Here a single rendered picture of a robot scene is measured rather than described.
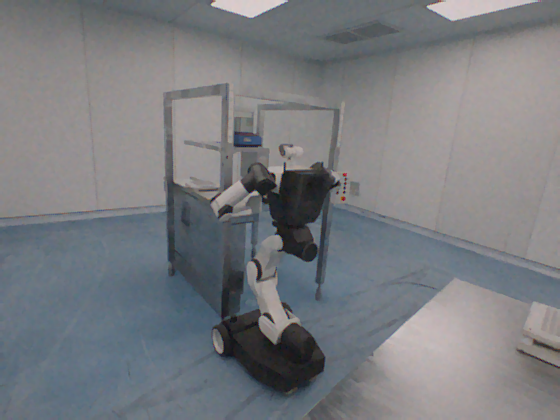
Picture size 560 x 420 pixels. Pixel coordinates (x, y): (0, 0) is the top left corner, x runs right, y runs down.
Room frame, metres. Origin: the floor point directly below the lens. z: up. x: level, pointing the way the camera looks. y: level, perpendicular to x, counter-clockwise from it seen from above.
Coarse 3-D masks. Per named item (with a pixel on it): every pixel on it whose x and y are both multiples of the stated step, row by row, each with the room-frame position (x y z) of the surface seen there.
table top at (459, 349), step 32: (448, 288) 1.19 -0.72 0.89; (480, 288) 1.21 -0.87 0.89; (416, 320) 0.93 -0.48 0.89; (448, 320) 0.95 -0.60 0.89; (480, 320) 0.96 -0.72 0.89; (512, 320) 0.98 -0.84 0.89; (384, 352) 0.76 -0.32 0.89; (416, 352) 0.77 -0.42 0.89; (448, 352) 0.78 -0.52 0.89; (480, 352) 0.79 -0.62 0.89; (512, 352) 0.80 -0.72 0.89; (352, 384) 0.63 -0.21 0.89; (384, 384) 0.64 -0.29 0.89; (416, 384) 0.65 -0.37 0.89; (448, 384) 0.66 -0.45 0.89; (480, 384) 0.67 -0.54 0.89; (512, 384) 0.67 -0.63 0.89; (544, 384) 0.68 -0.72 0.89; (320, 416) 0.54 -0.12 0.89; (352, 416) 0.55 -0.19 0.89; (384, 416) 0.55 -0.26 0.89; (416, 416) 0.56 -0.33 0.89; (448, 416) 0.56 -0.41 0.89; (480, 416) 0.57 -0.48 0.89; (512, 416) 0.58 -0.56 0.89; (544, 416) 0.58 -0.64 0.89
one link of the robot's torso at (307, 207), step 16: (272, 176) 1.63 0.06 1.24; (288, 176) 1.60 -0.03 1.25; (304, 176) 1.53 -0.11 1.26; (320, 176) 1.60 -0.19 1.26; (272, 192) 1.65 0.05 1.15; (288, 192) 1.59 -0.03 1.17; (304, 192) 1.54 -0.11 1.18; (320, 192) 1.61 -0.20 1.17; (272, 208) 1.67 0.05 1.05; (288, 208) 1.58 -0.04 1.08; (304, 208) 1.58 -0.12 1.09; (320, 208) 1.65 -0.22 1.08; (288, 224) 1.63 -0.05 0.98
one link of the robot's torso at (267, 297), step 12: (252, 264) 1.83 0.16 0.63; (252, 276) 1.81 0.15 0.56; (276, 276) 1.92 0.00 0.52; (252, 288) 1.84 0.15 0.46; (264, 288) 1.82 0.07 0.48; (264, 300) 1.78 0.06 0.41; (276, 300) 1.81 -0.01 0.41; (264, 312) 1.76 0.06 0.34; (276, 312) 1.75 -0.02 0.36; (276, 324) 1.69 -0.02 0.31
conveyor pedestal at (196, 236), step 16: (176, 208) 2.92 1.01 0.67; (192, 208) 2.58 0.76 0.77; (176, 224) 2.92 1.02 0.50; (192, 224) 2.61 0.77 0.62; (208, 224) 2.35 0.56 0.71; (240, 224) 2.23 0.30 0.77; (176, 240) 2.93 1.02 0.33; (192, 240) 2.61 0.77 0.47; (208, 240) 2.35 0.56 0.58; (240, 240) 2.23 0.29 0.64; (176, 256) 2.97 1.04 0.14; (192, 256) 2.60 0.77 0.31; (208, 256) 2.35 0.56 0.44; (240, 256) 2.24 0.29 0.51; (192, 272) 2.62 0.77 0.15; (208, 272) 2.34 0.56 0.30; (240, 272) 2.24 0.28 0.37; (208, 288) 2.36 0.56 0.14; (240, 288) 2.24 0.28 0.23
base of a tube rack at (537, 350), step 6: (534, 342) 0.82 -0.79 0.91; (522, 348) 0.81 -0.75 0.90; (528, 348) 0.80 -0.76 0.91; (534, 348) 0.79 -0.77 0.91; (540, 348) 0.79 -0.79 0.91; (546, 348) 0.80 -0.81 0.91; (534, 354) 0.79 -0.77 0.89; (540, 354) 0.78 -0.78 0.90; (546, 354) 0.77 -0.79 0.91; (552, 354) 0.77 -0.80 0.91; (558, 354) 0.77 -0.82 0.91; (546, 360) 0.77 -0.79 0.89; (552, 360) 0.76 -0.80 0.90; (558, 360) 0.75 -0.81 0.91; (558, 366) 0.75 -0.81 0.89
